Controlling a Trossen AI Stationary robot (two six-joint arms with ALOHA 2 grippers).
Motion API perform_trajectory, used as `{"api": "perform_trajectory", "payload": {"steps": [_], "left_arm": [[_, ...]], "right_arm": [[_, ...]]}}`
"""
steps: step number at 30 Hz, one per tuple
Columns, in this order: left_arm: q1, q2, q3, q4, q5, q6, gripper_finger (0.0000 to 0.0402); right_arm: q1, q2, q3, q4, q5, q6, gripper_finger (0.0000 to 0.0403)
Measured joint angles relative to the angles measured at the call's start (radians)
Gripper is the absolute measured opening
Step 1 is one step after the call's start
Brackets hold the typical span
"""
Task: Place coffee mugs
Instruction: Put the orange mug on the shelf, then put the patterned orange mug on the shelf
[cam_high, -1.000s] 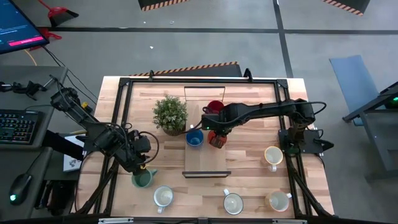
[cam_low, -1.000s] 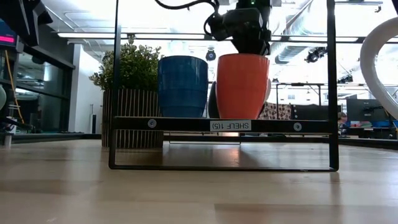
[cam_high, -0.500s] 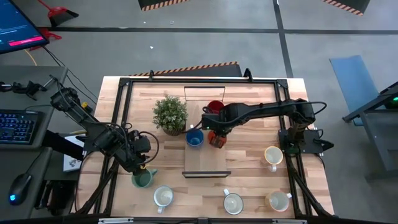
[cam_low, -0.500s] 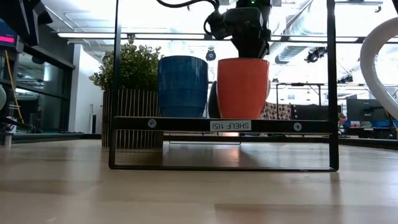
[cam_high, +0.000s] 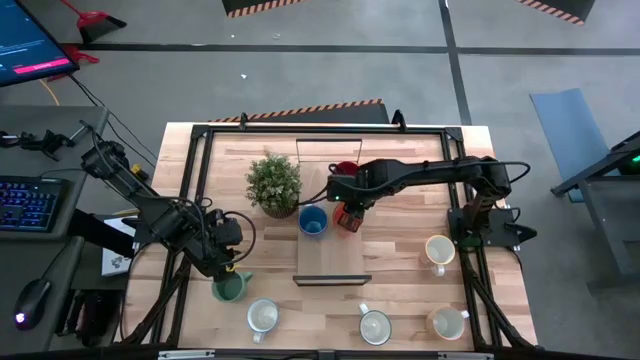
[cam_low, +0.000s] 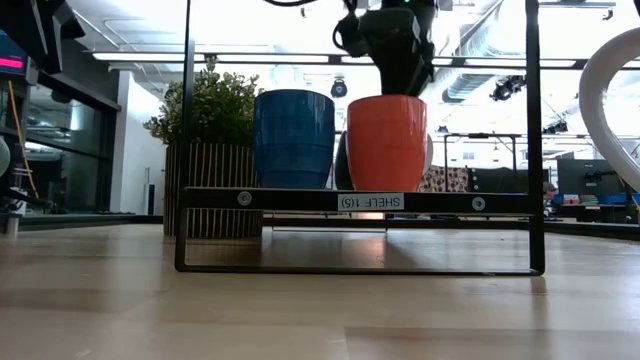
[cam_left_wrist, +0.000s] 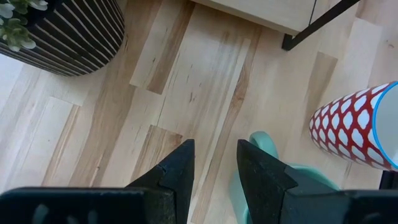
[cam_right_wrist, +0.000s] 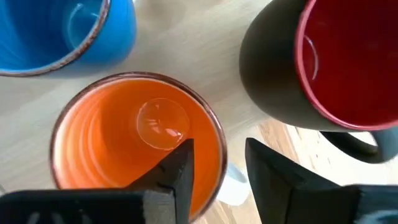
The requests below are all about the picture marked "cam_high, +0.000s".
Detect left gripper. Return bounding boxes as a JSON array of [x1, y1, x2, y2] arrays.
[[188, 229, 242, 282]]

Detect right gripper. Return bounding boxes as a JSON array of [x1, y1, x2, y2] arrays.
[[335, 171, 379, 229]]

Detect orange mug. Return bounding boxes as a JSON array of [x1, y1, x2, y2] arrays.
[[331, 202, 367, 235]]

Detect green faceted mug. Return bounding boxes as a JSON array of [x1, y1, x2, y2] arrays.
[[210, 269, 255, 305]]

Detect dark red mug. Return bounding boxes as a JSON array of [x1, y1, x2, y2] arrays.
[[327, 160, 361, 178]]

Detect blue mug white inside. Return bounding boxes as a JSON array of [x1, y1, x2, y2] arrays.
[[245, 296, 282, 346]]

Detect pale yellow mug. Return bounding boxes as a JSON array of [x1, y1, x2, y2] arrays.
[[418, 233, 458, 278]]

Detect white mug blue leaves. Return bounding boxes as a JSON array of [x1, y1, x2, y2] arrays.
[[356, 301, 394, 348]]

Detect yellow dotted mug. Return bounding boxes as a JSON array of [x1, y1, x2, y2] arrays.
[[425, 304, 472, 343]]

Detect green plant in striped pot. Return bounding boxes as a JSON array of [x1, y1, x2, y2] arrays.
[[244, 152, 304, 220]]

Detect black hazard striped platform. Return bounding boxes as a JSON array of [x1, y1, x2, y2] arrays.
[[221, 0, 307, 20], [206, 97, 391, 126], [514, 0, 598, 27]]

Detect white booklet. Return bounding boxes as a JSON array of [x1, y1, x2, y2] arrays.
[[100, 216, 136, 278]]

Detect black angled bar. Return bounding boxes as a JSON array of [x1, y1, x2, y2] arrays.
[[68, 208, 139, 259]]

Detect black bag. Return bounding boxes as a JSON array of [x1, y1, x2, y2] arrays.
[[53, 288, 119, 349]]

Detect black computer mouse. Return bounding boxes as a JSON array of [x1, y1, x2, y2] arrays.
[[12, 277, 53, 333]]

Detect backlit black keyboard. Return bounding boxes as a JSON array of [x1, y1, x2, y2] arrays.
[[0, 174, 69, 234]]

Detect black desk clamp tool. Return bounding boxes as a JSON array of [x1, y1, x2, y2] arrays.
[[0, 118, 96, 163]]

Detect blue floor mat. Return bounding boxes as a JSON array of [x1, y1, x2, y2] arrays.
[[529, 87, 614, 204]]

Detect grey desk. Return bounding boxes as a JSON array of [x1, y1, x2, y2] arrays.
[[0, 104, 111, 352]]

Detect dark grey side table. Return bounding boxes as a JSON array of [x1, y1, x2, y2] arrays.
[[549, 130, 640, 292]]

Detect red black hand broom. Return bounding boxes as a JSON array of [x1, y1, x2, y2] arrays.
[[59, 0, 128, 44]]

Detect computer monitor blue screen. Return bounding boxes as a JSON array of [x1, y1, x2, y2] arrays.
[[0, 0, 81, 89]]

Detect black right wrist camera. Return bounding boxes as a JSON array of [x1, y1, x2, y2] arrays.
[[326, 174, 352, 206]]

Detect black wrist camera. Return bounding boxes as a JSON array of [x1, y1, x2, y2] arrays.
[[326, 174, 352, 206], [211, 209, 247, 251]]

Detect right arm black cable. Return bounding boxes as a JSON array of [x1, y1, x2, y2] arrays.
[[296, 181, 333, 208]]

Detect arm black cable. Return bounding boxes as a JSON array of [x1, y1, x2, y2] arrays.
[[223, 210, 258, 266], [296, 181, 333, 208]]

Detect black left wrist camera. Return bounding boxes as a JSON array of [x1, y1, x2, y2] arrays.
[[211, 209, 247, 251]]

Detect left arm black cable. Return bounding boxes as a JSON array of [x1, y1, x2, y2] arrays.
[[223, 210, 258, 266]]

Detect black cabinet with handle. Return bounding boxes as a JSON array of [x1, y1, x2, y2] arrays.
[[118, 109, 539, 360]]

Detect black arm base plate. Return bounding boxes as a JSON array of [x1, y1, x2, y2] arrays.
[[446, 205, 539, 250], [131, 209, 202, 247]]

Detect black monitor cable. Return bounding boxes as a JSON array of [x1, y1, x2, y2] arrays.
[[66, 73, 159, 164]]

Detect yellow cable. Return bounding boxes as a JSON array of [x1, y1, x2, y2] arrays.
[[38, 78, 62, 108]]

